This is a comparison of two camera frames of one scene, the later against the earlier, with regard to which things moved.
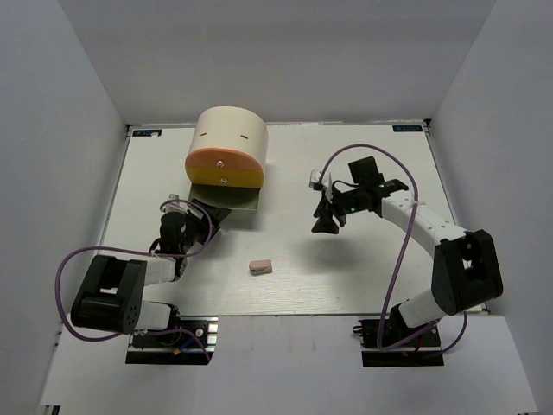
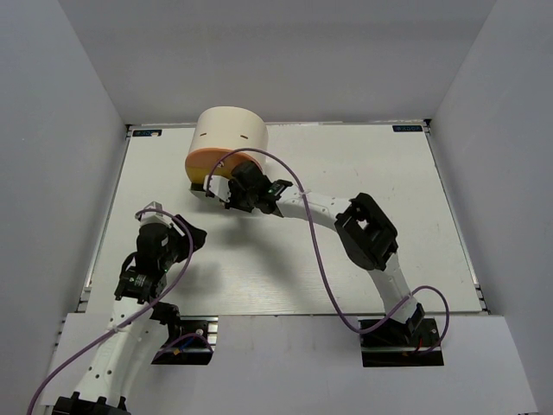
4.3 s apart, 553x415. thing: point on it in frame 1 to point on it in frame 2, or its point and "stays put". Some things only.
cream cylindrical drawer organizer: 232,128 stays put
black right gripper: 325,223 to 234,185
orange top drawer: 223,157 stays put
